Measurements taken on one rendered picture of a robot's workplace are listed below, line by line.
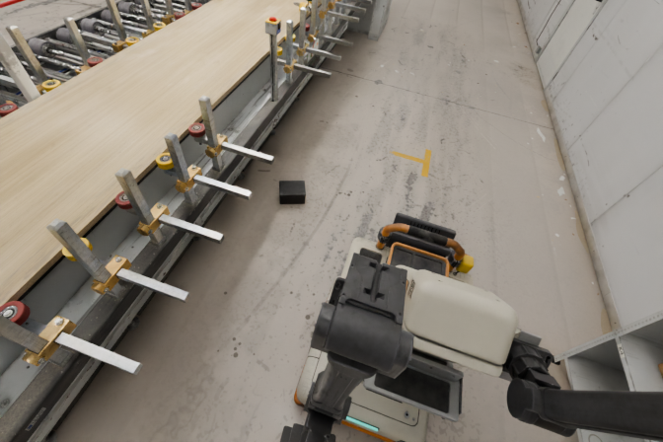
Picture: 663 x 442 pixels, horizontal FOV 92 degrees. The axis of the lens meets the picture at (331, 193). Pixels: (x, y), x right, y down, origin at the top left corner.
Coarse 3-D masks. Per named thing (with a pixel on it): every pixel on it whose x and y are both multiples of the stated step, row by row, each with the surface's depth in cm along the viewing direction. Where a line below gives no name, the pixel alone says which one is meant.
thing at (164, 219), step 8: (160, 216) 132; (168, 216) 133; (168, 224) 132; (176, 224) 131; (184, 224) 131; (192, 224) 132; (192, 232) 130; (200, 232) 130; (208, 232) 130; (216, 232) 131; (216, 240) 129
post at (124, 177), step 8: (120, 176) 108; (128, 176) 110; (120, 184) 112; (128, 184) 111; (136, 184) 115; (128, 192) 114; (136, 192) 116; (136, 200) 117; (144, 200) 121; (136, 208) 121; (144, 208) 123; (144, 216) 124; (152, 216) 129; (160, 232) 137; (152, 240) 138; (160, 240) 139
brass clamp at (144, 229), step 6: (156, 204) 135; (162, 204) 135; (156, 210) 133; (162, 210) 133; (168, 210) 136; (156, 216) 131; (156, 222) 131; (138, 228) 127; (144, 228) 127; (150, 228) 128; (156, 228) 132; (144, 234) 129
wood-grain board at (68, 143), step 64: (256, 0) 284; (128, 64) 193; (192, 64) 202; (256, 64) 213; (0, 128) 147; (64, 128) 151; (128, 128) 157; (0, 192) 124; (64, 192) 128; (0, 256) 108
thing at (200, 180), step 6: (174, 168) 150; (168, 174) 151; (174, 174) 150; (198, 180) 147; (204, 180) 148; (210, 180) 148; (210, 186) 148; (216, 186) 147; (222, 186) 146; (228, 186) 147; (234, 186) 147; (228, 192) 147; (234, 192) 146; (240, 192) 145; (246, 192) 146; (246, 198) 147
